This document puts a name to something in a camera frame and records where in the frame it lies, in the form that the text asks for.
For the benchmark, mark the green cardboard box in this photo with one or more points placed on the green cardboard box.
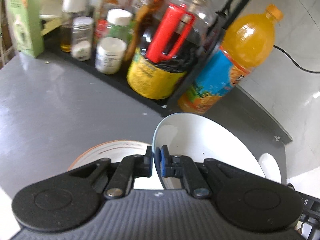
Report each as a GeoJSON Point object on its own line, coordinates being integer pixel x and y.
{"type": "Point", "coordinates": [32, 20]}

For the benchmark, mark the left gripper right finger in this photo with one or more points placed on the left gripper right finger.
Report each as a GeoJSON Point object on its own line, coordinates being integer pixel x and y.
{"type": "Point", "coordinates": [183, 168]}

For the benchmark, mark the white plate Sweet print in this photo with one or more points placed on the white plate Sweet print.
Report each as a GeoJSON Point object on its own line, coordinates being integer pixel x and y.
{"type": "Point", "coordinates": [199, 138]}

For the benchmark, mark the white lid seasoning jar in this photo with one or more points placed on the white lid seasoning jar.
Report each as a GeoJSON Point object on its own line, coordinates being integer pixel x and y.
{"type": "Point", "coordinates": [112, 45]}

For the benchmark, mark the clear glass spice shaker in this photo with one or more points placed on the clear glass spice shaker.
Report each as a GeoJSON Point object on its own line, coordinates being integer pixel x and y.
{"type": "Point", "coordinates": [82, 38]}

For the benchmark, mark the clear bottle gold cap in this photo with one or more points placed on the clear bottle gold cap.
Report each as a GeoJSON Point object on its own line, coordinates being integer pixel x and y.
{"type": "Point", "coordinates": [205, 16]}

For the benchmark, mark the oil bottle white cap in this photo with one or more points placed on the oil bottle white cap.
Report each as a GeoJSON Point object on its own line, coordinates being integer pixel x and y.
{"type": "Point", "coordinates": [70, 10]}

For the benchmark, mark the orange juice bottle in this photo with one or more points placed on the orange juice bottle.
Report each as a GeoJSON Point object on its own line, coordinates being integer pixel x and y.
{"type": "Point", "coordinates": [247, 43]}

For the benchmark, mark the white plate orange rim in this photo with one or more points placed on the white plate orange rim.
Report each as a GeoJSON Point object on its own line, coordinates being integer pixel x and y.
{"type": "Point", "coordinates": [116, 150]}

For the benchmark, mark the soy sauce bottle red handle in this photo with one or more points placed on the soy sauce bottle red handle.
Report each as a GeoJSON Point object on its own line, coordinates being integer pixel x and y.
{"type": "Point", "coordinates": [165, 54]}

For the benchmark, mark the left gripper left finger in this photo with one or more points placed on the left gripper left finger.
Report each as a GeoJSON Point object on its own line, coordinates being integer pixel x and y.
{"type": "Point", "coordinates": [122, 175]}

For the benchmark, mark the white plate bakery print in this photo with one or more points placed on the white plate bakery print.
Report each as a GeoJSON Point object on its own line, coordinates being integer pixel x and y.
{"type": "Point", "coordinates": [270, 167]}

